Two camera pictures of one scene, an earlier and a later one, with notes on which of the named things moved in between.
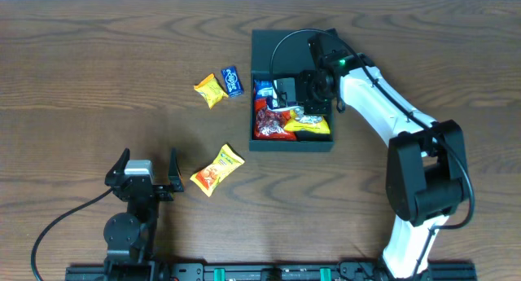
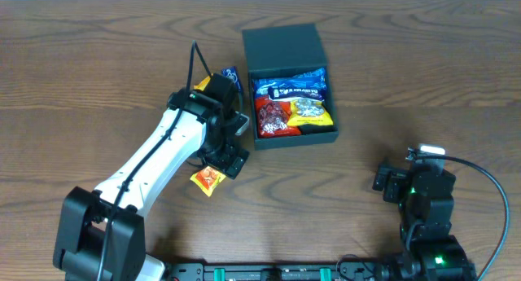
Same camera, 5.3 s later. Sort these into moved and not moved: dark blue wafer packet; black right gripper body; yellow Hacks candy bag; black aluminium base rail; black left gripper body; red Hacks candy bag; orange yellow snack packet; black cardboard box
Moved: black left gripper body; dark blue wafer packet; yellow Hacks candy bag; black cardboard box; black right gripper body
Not moved: red Hacks candy bag; orange yellow snack packet; black aluminium base rail
